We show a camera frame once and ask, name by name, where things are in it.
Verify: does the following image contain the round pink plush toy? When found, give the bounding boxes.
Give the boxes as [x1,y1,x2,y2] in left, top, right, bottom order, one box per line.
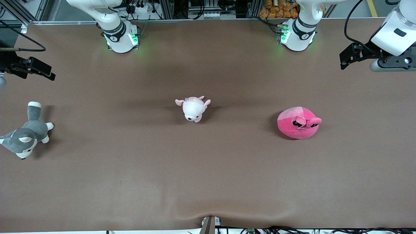
[277,107,322,140]

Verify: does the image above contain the grey white husky plush toy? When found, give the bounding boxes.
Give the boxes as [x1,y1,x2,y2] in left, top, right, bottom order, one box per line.
[0,101,54,159]

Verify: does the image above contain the small pink white plush toy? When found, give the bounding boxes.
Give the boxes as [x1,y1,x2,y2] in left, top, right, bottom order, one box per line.
[175,96,211,123]

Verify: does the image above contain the aluminium side profiles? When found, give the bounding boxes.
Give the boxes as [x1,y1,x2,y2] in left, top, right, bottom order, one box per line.
[0,0,49,26]

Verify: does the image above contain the orange snack bags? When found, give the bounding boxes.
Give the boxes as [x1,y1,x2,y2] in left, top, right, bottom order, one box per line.
[259,0,325,19]

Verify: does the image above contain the white power strip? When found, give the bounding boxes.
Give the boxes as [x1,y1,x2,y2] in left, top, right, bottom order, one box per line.
[128,0,153,13]

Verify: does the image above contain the brown table cloth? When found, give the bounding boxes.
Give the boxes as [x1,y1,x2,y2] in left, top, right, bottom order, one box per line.
[0,18,416,233]

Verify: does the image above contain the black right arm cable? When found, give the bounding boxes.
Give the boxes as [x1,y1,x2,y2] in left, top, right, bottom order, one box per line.
[0,20,46,52]

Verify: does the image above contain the aluminium frame rack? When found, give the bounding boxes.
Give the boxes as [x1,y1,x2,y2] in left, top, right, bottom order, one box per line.
[156,0,264,20]

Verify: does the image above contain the black cable bundle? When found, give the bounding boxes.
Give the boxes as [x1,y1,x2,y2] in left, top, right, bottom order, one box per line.
[224,226,416,234]

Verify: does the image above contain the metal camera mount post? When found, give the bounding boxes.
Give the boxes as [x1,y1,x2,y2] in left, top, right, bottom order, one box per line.
[199,215,221,234]

